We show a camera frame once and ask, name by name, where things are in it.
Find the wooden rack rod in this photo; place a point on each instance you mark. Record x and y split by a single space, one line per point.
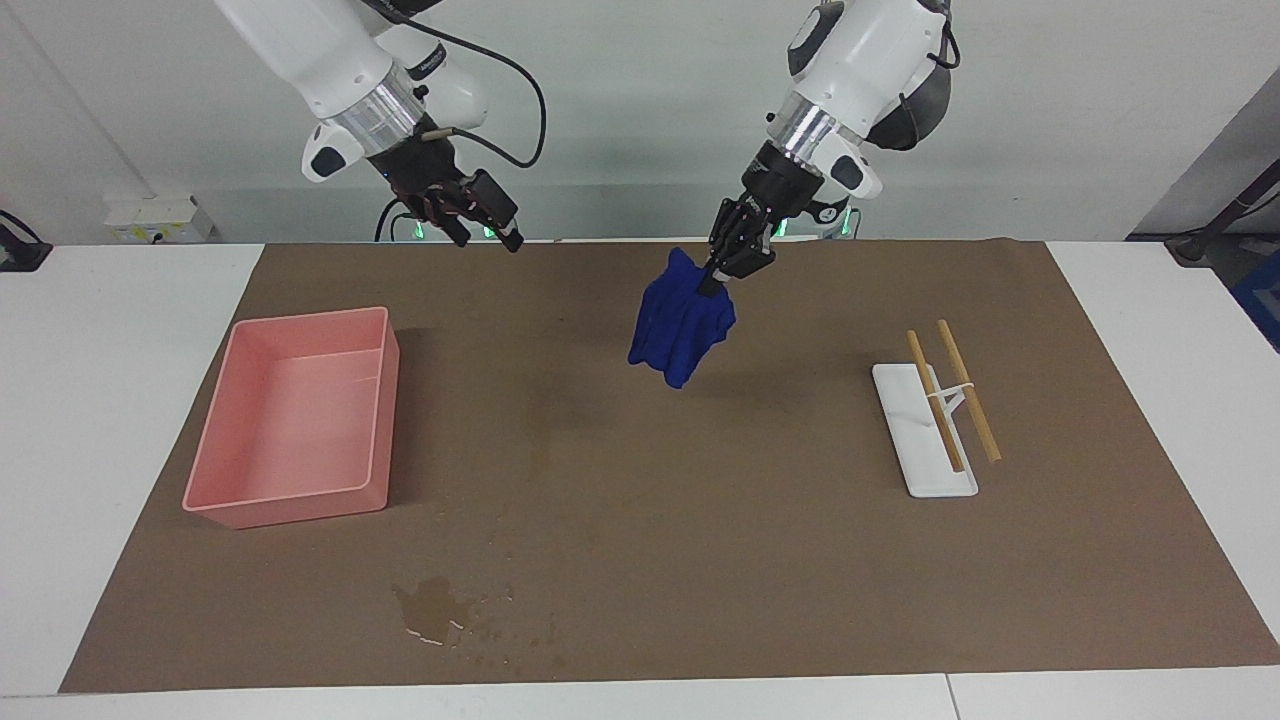
968 390
935 400

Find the pink plastic bin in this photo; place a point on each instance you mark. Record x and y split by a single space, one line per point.
290 420

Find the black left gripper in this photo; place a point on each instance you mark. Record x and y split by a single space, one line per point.
785 185

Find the brown table mat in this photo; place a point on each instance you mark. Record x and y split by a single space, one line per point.
650 480

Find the blue towel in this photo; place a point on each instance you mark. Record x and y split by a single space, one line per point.
680 330

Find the black clamp base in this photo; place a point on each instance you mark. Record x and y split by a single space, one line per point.
20 252

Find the white towel rack tray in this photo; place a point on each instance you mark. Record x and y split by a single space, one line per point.
930 470

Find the white socket box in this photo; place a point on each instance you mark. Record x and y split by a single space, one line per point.
155 218

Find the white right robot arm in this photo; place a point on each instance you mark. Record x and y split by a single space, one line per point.
320 50

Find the black stand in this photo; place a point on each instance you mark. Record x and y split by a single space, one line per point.
1205 240

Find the water puddle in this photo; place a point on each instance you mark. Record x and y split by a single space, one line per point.
435 600

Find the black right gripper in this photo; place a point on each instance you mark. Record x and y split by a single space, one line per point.
430 180

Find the blue object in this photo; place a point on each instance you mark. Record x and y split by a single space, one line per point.
1262 300

